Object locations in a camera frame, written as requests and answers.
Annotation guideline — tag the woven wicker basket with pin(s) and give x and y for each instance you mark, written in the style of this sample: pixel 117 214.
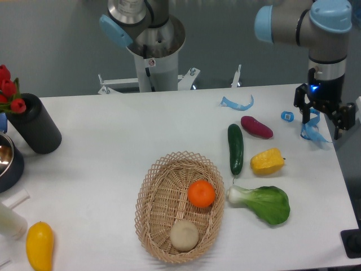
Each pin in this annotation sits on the woven wicker basket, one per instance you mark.
pixel 163 201

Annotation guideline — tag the white plastic bottle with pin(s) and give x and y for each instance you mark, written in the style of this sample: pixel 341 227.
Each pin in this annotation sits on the white plastic bottle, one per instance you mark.
pixel 13 225

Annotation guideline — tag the beige round bun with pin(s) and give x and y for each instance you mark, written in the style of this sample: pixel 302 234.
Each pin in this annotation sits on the beige round bun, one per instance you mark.
pixel 184 235

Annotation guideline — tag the orange fruit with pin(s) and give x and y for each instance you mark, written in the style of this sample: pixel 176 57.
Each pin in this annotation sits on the orange fruit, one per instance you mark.
pixel 201 194

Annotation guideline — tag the small blue tape roll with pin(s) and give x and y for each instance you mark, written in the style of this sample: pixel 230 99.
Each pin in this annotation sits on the small blue tape roll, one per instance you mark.
pixel 287 116

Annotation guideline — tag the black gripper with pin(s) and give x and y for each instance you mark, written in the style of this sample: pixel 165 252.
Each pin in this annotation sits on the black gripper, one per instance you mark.
pixel 325 96

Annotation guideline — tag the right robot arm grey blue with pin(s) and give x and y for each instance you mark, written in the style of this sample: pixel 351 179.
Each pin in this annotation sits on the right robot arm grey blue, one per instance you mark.
pixel 323 28

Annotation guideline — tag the black cylindrical vase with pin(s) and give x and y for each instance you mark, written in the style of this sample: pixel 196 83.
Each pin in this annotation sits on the black cylindrical vase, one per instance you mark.
pixel 36 126

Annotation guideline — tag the green bok choy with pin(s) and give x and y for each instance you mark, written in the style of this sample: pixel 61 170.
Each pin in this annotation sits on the green bok choy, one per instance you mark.
pixel 269 203

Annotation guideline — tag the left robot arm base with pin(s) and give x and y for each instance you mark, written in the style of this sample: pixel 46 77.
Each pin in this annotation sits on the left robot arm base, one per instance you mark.
pixel 152 35

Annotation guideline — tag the black device at edge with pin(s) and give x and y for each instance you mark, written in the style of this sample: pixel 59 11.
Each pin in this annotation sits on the black device at edge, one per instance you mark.
pixel 351 242

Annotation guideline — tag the yellow mango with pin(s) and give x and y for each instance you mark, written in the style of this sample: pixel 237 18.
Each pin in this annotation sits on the yellow mango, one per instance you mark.
pixel 39 246

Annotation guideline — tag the purple sweet potato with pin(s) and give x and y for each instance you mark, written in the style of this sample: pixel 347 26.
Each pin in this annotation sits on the purple sweet potato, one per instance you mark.
pixel 256 128

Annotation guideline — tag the dark metal bowl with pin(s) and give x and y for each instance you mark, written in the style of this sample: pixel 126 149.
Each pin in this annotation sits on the dark metal bowl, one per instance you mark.
pixel 12 163

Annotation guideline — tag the crumpled blue tape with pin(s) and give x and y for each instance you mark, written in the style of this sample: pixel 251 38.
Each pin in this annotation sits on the crumpled blue tape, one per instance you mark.
pixel 310 130

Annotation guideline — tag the red artificial tulips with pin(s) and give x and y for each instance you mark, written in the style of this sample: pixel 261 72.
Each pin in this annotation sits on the red artificial tulips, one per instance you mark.
pixel 11 100

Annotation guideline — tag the green cucumber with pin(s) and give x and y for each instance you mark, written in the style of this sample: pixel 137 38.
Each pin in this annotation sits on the green cucumber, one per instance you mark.
pixel 236 148

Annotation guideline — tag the white metal mounting frame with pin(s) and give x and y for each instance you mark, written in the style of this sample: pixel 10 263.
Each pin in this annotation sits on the white metal mounting frame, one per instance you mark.
pixel 189 81

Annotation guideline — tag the blue tape strip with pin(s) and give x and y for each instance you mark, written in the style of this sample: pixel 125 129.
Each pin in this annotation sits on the blue tape strip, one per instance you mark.
pixel 236 106

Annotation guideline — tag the yellow bell pepper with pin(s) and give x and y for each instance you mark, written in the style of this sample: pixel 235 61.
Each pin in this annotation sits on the yellow bell pepper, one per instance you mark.
pixel 267 162

